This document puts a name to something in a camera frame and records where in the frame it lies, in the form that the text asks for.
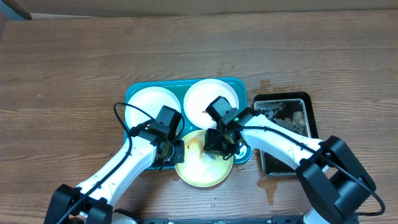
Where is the black soapy water tray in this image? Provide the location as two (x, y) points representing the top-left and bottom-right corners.
(253, 91), (318, 177)

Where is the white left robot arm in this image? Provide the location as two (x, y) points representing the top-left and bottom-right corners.
(44, 124), (184, 223)

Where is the white plate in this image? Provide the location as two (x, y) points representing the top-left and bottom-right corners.
(125, 86), (181, 128)
(183, 79), (239, 129)

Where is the pale yellow plate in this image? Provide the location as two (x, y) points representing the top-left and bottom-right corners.
(175, 130), (233, 187)

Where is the yellow green scrubbing sponge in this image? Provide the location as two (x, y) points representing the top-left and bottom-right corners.
(200, 152), (216, 164)

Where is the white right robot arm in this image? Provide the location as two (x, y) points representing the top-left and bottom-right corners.
(204, 108), (380, 223)

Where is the teal plastic tray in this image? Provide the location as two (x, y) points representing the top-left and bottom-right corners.
(124, 77), (254, 170)

